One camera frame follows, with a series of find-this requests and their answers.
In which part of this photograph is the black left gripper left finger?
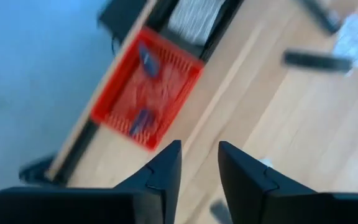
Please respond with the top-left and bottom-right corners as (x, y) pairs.
(113, 139), (182, 224)

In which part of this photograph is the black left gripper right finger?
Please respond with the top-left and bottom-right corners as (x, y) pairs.
(218, 141), (318, 224)

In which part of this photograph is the black comb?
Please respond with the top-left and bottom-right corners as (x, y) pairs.
(282, 49), (353, 74)
(209, 198), (233, 224)
(296, 0), (343, 35)

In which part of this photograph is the black plastic bin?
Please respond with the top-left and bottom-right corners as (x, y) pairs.
(154, 0), (245, 63)

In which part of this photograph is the red plastic bin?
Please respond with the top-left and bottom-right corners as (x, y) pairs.
(90, 26), (205, 152)

